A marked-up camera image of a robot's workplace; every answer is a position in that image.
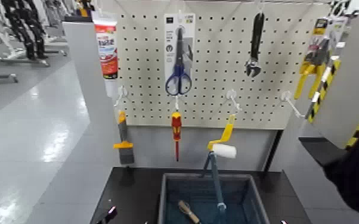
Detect grey partition panel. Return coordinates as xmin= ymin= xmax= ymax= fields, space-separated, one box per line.
xmin=62 ymin=21 xmax=122 ymax=224

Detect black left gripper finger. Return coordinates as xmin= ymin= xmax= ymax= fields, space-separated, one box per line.
xmin=103 ymin=205 xmax=118 ymax=224

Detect wooden handled tool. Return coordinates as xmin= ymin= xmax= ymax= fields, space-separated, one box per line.
xmin=178 ymin=200 xmax=201 ymax=224

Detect white red sealant tube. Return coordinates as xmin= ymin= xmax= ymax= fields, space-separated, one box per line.
xmin=91 ymin=11 xmax=119 ymax=98

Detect grey blue plastic crate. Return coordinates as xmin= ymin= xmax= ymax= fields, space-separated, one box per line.
xmin=157 ymin=173 xmax=271 ymax=224

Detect white perforated pegboard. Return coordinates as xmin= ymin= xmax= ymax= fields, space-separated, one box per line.
xmin=116 ymin=0 xmax=332 ymax=130

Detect grey scraper with yellow handle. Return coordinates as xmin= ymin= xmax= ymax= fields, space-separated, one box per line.
xmin=113 ymin=110 xmax=135 ymax=165

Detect packaged yellow handled pliers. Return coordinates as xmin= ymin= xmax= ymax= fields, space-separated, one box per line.
xmin=293 ymin=17 xmax=349 ymax=101

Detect white paint roller yellow handle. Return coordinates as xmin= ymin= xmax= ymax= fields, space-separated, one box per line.
xmin=207 ymin=114 xmax=237 ymax=159

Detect packaged blue handled scissors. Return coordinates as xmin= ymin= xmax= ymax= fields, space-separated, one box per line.
xmin=163 ymin=12 xmax=197 ymax=97

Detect black adjustable wrench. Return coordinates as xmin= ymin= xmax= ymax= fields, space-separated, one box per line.
xmin=245 ymin=11 xmax=266 ymax=78

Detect grey panel with hazard edge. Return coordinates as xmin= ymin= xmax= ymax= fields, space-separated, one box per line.
xmin=310 ymin=0 xmax=359 ymax=150

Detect white robot stand frame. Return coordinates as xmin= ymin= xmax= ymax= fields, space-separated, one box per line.
xmin=0 ymin=0 xmax=51 ymax=67

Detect red yellow screwdriver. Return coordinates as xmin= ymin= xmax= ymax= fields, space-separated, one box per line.
xmin=171 ymin=111 xmax=182 ymax=162

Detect black humanoid robot on stand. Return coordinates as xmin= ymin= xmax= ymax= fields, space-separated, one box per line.
xmin=1 ymin=0 xmax=49 ymax=61

